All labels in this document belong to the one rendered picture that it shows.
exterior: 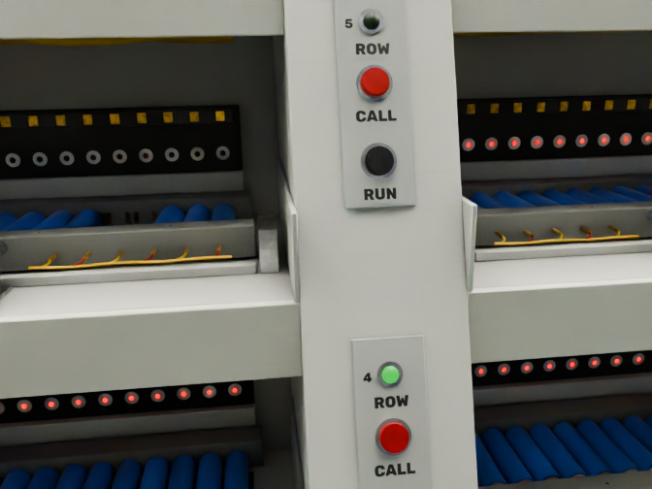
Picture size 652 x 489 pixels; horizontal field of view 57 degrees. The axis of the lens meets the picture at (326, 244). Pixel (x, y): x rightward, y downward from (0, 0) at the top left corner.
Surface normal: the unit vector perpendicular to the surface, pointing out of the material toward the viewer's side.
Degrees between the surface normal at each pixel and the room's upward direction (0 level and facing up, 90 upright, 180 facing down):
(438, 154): 90
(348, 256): 90
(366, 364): 90
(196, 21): 108
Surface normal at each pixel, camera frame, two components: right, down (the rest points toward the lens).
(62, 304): -0.02, -0.96
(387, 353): 0.11, -0.01
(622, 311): 0.11, 0.29
